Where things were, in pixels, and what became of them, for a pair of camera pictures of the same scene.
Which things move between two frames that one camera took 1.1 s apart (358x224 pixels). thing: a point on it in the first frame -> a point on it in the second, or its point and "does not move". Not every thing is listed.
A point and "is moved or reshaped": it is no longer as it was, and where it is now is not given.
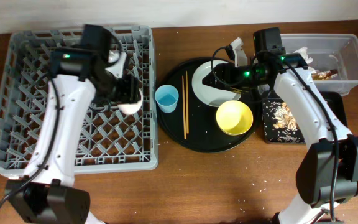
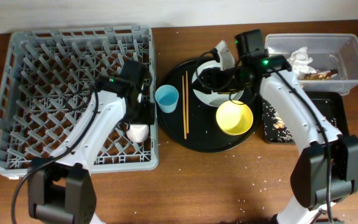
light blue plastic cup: (167, 96) does not move
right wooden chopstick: (187, 102) does not move
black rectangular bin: (280, 126) does not move
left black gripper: (126, 88) -> (147, 114)
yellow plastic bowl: (234, 117) does not move
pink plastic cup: (132, 109) is moved or reshaped
